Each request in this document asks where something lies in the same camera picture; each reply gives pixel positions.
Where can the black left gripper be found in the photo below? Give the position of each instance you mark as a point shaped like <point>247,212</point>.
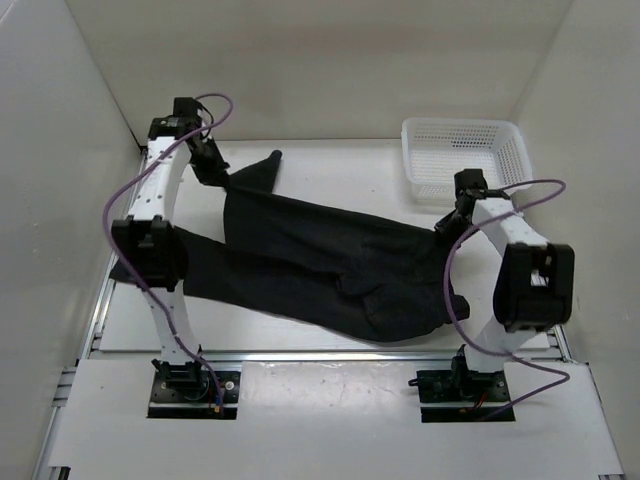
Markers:
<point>216,174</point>

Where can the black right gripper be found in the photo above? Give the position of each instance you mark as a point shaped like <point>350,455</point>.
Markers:
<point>444,228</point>

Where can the black trousers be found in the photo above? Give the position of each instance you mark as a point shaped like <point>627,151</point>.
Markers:
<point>360,275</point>

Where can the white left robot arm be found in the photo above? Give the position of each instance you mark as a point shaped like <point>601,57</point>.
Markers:
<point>160,200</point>

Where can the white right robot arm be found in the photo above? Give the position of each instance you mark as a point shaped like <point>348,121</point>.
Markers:
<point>534,286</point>

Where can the white perforated plastic basket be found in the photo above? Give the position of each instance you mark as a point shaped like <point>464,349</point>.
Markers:
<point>435,149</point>

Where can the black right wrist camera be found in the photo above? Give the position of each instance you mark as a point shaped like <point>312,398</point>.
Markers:
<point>469,179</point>

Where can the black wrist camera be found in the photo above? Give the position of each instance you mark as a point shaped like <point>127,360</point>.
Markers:
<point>469,179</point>
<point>186,107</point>

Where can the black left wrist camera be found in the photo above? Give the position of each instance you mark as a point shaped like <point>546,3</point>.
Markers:
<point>186,107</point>

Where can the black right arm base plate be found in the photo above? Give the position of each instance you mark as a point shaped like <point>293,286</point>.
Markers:
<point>459,395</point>

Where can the aluminium table edge rail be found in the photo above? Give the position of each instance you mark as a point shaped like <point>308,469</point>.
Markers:
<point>329,356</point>

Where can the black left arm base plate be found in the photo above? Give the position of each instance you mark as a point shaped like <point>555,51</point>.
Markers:
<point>188,391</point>

